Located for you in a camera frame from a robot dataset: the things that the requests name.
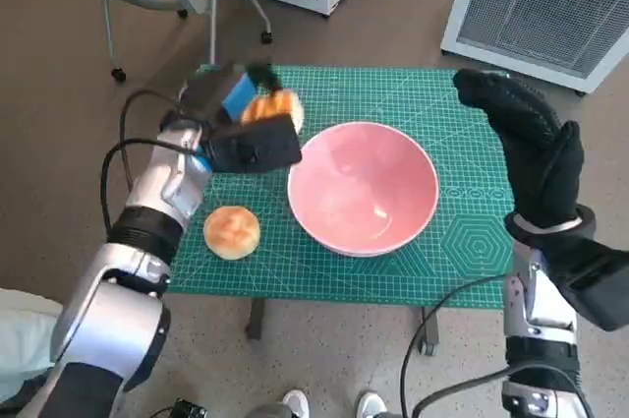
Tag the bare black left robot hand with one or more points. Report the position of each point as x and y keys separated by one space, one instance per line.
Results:
x=211 y=88

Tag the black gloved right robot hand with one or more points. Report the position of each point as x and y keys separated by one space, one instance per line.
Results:
x=540 y=157

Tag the round toy bread bun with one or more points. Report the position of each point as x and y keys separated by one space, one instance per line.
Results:
x=275 y=103
x=232 y=233

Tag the pink bowl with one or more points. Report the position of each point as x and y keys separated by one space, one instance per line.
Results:
x=363 y=192

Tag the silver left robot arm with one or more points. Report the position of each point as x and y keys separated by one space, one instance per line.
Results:
x=147 y=187

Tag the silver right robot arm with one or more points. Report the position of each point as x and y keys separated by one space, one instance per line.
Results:
x=540 y=310

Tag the grey metal pole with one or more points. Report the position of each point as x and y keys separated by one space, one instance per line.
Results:
x=213 y=19

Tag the green cutting mat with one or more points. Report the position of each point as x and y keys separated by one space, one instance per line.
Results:
x=344 y=88

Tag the white mesh cabinet red light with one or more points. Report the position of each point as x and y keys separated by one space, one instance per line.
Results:
x=531 y=15

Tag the black table leg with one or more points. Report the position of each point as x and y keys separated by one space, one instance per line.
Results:
x=428 y=332
x=254 y=319

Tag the white shoe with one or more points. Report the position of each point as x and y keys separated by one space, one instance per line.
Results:
x=296 y=404
x=371 y=404

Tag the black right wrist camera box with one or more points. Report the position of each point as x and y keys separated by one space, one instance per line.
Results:
x=597 y=282

